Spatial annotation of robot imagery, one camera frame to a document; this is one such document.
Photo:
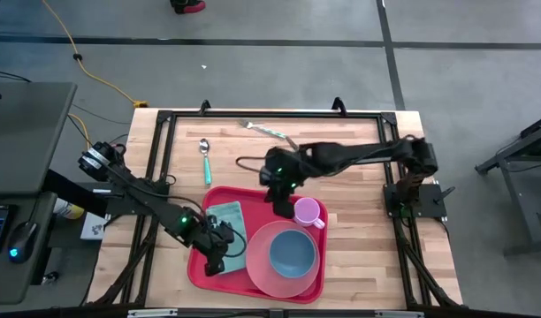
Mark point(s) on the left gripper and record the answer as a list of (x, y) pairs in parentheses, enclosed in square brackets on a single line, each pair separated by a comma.
[(213, 238)]

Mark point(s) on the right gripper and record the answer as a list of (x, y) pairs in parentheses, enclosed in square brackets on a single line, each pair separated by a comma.
[(284, 174)]

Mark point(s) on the pink mug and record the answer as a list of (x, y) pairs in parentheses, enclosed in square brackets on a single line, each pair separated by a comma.
[(307, 212)]

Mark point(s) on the red plastic tray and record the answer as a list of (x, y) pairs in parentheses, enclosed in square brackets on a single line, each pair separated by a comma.
[(253, 203)]

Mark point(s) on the pink round plate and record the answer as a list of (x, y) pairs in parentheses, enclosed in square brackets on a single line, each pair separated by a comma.
[(257, 265)]

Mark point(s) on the blue bowl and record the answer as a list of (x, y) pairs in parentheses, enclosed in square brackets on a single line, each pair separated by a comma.
[(292, 254)]

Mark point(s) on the teal cloth napkin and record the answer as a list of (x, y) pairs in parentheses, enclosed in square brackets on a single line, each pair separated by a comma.
[(230, 212)]

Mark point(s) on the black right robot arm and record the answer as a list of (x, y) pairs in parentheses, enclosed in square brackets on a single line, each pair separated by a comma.
[(341, 152)]

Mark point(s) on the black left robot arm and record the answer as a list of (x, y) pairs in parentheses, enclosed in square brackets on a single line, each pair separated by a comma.
[(164, 212)]

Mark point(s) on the white cardboard box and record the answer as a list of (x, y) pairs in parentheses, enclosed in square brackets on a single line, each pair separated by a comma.
[(91, 227)]

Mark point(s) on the yellow and white bottle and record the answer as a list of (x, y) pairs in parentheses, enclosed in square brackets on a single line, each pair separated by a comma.
[(71, 211)]

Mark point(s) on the black computer mouse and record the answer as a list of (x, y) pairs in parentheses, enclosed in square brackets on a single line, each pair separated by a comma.
[(23, 238)]

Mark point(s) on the person's red shoes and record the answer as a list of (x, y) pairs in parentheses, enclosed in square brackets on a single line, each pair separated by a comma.
[(188, 6)]

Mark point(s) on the grey side desk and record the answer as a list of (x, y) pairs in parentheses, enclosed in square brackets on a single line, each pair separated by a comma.
[(23, 132)]

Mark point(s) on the silver metal bracket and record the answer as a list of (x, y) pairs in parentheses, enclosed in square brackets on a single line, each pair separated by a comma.
[(151, 313), (398, 314)]

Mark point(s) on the black aluminium rig frame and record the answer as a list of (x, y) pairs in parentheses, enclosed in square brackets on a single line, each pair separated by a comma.
[(275, 115)]

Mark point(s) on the black frame clamp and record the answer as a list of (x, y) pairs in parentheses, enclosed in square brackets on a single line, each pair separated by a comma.
[(204, 106), (339, 104)]

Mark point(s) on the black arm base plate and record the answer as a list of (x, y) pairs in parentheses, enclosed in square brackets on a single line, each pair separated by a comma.
[(429, 199), (116, 208)]

